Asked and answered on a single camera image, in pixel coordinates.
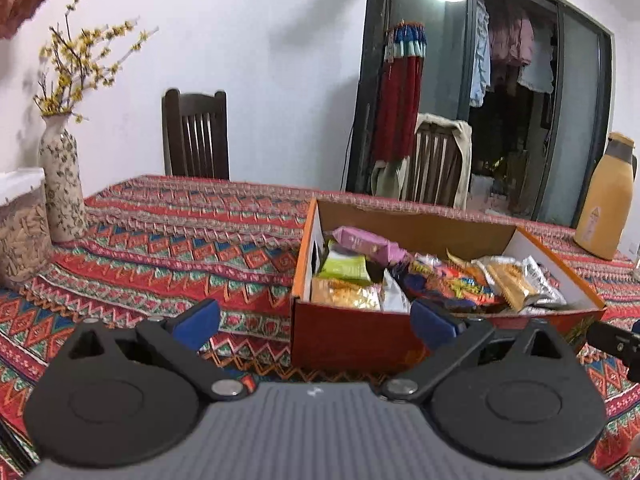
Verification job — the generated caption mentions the black sliding door frame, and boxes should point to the black sliding door frame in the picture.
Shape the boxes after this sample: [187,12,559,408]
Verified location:
[345,0,616,234]

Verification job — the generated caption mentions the hanging blue shirt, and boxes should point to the hanging blue shirt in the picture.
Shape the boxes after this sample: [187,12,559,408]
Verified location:
[468,0,494,109]

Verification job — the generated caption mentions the dark wooden chair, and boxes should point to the dark wooden chair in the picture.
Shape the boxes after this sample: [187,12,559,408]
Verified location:
[161,87,231,181]

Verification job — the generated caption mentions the red hanging tassel ornament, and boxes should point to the red hanging tassel ornament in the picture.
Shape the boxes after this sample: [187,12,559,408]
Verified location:
[372,20,429,164]

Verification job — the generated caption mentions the pink snack packet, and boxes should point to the pink snack packet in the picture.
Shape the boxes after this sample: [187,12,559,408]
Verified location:
[332,226,407,267]

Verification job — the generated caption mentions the clear container of seeds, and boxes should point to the clear container of seeds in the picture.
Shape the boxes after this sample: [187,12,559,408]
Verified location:
[0,167,54,292]

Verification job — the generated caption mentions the hanging white cloth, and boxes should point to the hanging white cloth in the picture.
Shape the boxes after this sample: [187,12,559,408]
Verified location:
[517,34,557,94]

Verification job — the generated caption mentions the patterned red tablecloth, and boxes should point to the patterned red tablecloth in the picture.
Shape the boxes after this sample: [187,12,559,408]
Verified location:
[0,175,640,480]

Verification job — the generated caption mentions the pale cloth bag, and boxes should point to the pale cloth bag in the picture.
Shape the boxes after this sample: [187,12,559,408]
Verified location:
[370,157,411,199]

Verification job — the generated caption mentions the white and green snack packet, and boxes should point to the white and green snack packet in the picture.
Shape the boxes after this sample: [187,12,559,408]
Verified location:
[316,249,372,284]

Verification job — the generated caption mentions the patterned ceramic vase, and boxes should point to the patterned ceramic vase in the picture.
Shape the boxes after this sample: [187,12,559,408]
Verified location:
[37,112,90,244]

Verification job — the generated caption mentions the orange cardboard box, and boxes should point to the orange cardboard box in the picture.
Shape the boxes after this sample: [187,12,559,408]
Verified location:
[290,197,608,373]

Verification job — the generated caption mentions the gold checked snack packet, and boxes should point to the gold checked snack packet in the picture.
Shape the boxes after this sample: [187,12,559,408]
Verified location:
[310,277,382,312]

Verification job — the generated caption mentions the golden brown snack packet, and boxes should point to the golden brown snack packet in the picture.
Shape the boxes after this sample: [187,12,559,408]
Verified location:
[479,259,537,312]

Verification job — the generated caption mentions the yellow flower branches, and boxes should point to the yellow flower branches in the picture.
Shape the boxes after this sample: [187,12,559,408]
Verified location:
[32,0,161,124]

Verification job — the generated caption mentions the chair draped with cloth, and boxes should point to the chair draped with cloth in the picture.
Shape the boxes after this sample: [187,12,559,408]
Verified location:
[415,112,474,211]

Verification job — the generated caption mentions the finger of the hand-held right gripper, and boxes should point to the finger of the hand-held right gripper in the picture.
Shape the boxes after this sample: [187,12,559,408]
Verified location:
[587,320,640,382]

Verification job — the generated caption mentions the white printed snack packet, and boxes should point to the white printed snack packet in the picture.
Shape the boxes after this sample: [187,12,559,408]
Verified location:
[381,269,412,314]

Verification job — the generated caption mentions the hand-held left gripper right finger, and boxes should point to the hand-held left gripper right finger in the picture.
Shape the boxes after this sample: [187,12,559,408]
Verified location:
[380,299,581,403]

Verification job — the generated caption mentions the hanging pink garment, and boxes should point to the hanging pink garment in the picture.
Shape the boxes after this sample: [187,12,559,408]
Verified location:
[487,4,534,67]

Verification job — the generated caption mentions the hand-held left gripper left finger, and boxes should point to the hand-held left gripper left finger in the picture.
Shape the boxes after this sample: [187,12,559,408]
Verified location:
[55,299,256,402]

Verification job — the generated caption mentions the red cartoon snack packet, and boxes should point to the red cartoon snack packet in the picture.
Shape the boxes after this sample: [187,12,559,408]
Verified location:
[400,259,507,312]

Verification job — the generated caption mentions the slatted wooden chair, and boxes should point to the slatted wooden chair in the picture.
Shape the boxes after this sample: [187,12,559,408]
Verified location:
[407,120,464,209]

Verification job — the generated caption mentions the yellow thermos jug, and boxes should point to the yellow thermos jug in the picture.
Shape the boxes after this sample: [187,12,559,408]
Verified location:
[573,132,639,261]

